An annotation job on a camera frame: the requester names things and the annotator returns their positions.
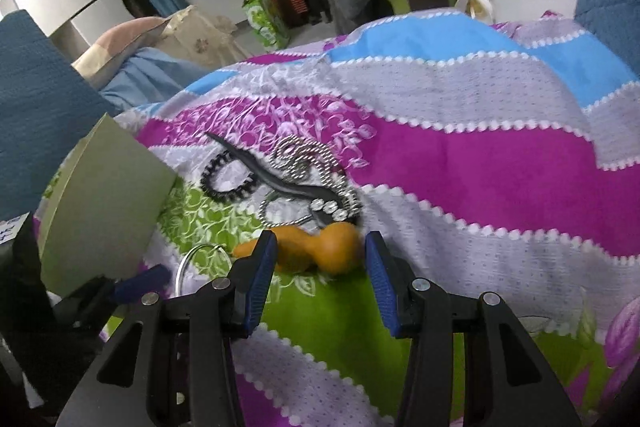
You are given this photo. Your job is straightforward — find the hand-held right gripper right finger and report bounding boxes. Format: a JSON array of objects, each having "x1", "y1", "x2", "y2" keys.
[{"x1": 364, "y1": 229, "x2": 584, "y2": 427}]

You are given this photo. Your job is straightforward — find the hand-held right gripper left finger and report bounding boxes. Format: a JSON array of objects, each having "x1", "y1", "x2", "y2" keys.
[{"x1": 55, "y1": 229, "x2": 279, "y2": 427}]

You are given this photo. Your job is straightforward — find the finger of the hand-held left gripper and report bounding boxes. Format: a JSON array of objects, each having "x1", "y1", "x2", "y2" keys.
[{"x1": 113, "y1": 263, "x2": 172, "y2": 304}]

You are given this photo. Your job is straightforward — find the orange gourd pendant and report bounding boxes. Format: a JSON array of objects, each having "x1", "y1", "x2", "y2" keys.
[{"x1": 233, "y1": 222, "x2": 362, "y2": 279}]

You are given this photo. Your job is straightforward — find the grey-green cardboard box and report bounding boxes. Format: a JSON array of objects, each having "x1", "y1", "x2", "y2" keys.
[{"x1": 37, "y1": 112, "x2": 179, "y2": 299}]

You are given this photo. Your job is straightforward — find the silver bangle rings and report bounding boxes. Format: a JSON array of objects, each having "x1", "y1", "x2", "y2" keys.
[{"x1": 174, "y1": 242, "x2": 234, "y2": 296}]

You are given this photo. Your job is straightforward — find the colourful striped blanket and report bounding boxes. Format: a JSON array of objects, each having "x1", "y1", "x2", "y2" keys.
[{"x1": 40, "y1": 9, "x2": 640, "y2": 427}]

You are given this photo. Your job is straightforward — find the light blue sheet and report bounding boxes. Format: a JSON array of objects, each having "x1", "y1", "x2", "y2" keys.
[{"x1": 99, "y1": 46, "x2": 222, "y2": 114}]

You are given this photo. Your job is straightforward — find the pink pillow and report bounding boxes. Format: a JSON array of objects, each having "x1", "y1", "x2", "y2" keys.
[{"x1": 72, "y1": 16, "x2": 172, "y2": 78}]

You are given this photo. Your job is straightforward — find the beige floral cloth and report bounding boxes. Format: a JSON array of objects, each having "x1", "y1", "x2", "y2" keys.
[{"x1": 159, "y1": 5, "x2": 252, "y2": 68}]

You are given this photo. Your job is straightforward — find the green shopping bag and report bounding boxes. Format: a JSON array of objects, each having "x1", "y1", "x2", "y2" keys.
[{"x1": 242, "y1": 0, "x2": 292, "y2": 54}]

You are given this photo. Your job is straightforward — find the white tote bag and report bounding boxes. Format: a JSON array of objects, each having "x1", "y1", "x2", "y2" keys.
[{"x1": 452, "y1": 0, "x2": 494, "y2": 26}]

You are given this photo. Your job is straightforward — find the black spiral hair tie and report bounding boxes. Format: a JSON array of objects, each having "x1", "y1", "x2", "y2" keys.
[{"x1": 199, "y1": 151, "x2": 259, "y2": 203}]

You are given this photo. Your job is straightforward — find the silver bead chain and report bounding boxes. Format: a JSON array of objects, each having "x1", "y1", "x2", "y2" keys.
[{"x1": 257, "y1": 134, "x2": 364, "y2": 229}]

